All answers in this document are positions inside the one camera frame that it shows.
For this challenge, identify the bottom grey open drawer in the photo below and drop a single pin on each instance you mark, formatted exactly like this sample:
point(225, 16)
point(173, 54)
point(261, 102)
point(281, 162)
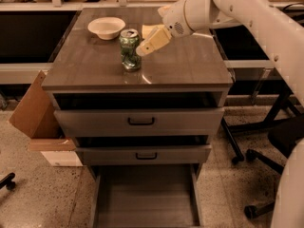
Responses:
point(146, 196)

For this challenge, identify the green soda can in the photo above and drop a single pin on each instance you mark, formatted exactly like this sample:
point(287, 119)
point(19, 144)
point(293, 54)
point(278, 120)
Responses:
point(129, 40)

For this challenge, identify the middle grey drawer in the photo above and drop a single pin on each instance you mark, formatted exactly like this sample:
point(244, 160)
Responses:
point(144, 155)

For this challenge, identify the black chair caster left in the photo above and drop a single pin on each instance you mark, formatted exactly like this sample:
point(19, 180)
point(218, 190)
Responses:
point(8, 182)

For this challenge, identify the white bowl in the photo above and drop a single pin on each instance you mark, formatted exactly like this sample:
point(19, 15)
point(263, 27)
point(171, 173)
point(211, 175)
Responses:
point(106, 28)

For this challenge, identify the grey drawer cabinet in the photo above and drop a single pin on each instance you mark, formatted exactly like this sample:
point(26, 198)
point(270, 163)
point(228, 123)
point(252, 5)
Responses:
point(88, 74)

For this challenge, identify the brown cardboard box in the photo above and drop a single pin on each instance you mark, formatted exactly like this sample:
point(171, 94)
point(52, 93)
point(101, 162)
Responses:
point(34, 116)

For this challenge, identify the black office chair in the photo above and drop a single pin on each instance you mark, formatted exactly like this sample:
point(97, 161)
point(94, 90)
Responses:
point(284, 127)

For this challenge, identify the top grey drawer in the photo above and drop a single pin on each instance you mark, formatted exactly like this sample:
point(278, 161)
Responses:
point(135, 122)

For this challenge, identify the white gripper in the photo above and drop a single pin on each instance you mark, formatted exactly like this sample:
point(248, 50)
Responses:
point(173, 16)

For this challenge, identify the yellow sponge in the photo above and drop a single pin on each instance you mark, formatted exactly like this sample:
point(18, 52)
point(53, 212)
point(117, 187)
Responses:
point(146, 29)

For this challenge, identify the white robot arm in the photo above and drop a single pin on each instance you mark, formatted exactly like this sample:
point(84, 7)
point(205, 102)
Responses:
point(282, 40)

